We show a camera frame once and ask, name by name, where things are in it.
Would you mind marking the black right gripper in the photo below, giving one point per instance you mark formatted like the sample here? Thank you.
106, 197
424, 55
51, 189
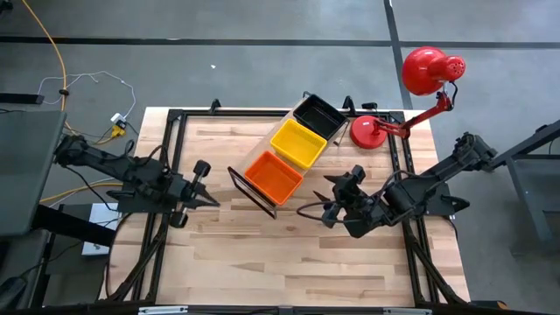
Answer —
359, 210

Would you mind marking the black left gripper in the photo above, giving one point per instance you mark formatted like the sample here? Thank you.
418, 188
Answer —
184, 194

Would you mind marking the yellow plastic basket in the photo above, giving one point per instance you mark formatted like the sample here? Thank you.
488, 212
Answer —
298, 143

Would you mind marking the orange plastic basket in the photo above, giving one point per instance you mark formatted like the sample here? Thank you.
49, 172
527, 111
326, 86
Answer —
273, 178

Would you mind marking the black plastic basket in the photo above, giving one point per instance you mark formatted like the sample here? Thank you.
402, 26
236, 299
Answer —
319, 117

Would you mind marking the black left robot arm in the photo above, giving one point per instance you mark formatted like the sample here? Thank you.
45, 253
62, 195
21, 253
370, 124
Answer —
105, 164

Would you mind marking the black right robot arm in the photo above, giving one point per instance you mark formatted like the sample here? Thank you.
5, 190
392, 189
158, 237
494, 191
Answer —
437, 170

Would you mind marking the black table clamp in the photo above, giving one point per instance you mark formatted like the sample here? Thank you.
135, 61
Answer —
215, 105
369, 105
348, 103

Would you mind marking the white paper box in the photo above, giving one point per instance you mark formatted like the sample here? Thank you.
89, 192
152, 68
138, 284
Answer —
102, 219

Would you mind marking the yellow power plug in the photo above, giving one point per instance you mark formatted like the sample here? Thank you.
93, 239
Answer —
118, 130

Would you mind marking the white power adapter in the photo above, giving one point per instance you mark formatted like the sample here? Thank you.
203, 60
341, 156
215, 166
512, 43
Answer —
118, 118

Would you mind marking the black support beam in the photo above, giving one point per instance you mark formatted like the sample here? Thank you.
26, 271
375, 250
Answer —
74, 227

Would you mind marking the red desk lamp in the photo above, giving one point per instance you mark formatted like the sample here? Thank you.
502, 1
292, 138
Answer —
422, 70

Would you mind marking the grey flat panel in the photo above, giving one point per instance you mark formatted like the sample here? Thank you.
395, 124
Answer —
26, 170

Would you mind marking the dark metal stand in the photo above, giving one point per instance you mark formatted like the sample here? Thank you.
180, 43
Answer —
538, 184

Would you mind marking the black floor bar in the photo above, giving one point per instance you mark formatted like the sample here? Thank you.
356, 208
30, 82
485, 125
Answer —
19, 98

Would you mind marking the wooden shelf black metal frame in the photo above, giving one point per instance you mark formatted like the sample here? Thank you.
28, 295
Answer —
256, 157

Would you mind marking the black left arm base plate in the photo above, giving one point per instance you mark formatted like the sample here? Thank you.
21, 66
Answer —
135, 206

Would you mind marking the black aluminium table frame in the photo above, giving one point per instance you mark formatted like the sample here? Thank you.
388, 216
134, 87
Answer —
245, 113

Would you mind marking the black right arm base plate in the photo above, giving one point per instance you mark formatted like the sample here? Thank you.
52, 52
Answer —
439, 205

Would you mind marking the silver metal bracket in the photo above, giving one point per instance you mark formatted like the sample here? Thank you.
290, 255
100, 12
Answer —
407, 311
162, 310

